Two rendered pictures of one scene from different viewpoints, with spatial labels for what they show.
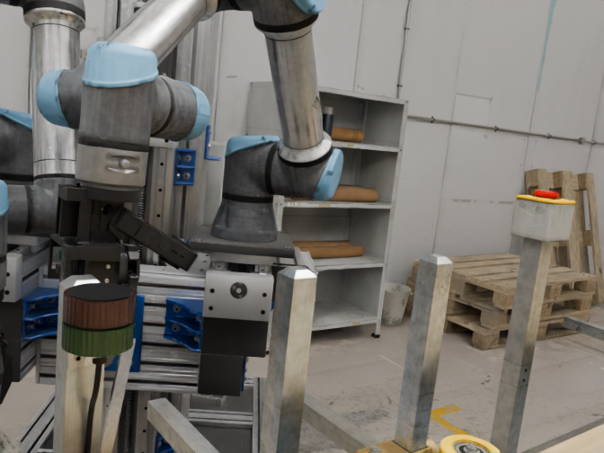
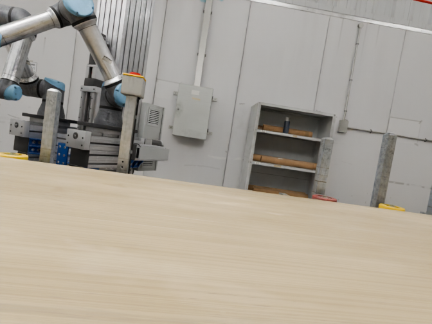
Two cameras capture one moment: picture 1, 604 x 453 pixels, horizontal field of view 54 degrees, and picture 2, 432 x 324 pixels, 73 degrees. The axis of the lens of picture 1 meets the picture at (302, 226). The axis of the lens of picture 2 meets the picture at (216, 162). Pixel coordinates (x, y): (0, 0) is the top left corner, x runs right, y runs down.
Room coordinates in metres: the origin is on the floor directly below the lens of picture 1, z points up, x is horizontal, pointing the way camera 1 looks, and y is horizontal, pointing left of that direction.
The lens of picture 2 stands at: (0.28, -1.22, 1.03)
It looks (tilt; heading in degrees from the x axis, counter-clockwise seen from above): 4 degrees down; 31
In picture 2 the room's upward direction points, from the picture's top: 9 degrees clockwise
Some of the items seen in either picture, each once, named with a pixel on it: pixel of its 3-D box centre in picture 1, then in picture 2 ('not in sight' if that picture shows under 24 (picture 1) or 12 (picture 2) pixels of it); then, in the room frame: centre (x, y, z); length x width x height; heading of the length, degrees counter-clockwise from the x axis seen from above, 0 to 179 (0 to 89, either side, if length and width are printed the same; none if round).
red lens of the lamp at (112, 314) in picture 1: (100, 305); not in sight; (0.49, 0.17, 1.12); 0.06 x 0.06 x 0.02
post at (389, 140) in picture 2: not in sight; (378, 193); (1.60, -1.19, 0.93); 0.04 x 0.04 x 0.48; 38
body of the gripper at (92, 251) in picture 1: (98, 239); not in sight; (0.65, 0.23, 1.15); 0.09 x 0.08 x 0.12; 127
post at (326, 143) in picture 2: not in sight; (317, 198); (1.45, -0.99, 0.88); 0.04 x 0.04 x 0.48; 38
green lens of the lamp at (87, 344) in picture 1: (98, 332); not in sight; (0.49, 0.17, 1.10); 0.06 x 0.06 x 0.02
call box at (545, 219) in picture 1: (542, 219); (133, 87); (0.99, -0.40, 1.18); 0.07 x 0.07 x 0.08; 38
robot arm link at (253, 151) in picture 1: (253, 164); (112, 94); (1.32, 0.12, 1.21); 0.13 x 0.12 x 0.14; 71
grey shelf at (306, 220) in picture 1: (317, 216); (280, 174); (3.66, -0.09, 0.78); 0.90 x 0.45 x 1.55; 125
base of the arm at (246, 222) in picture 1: (245, 214); (109, 116); (1.33, 0.13, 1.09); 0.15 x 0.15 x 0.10
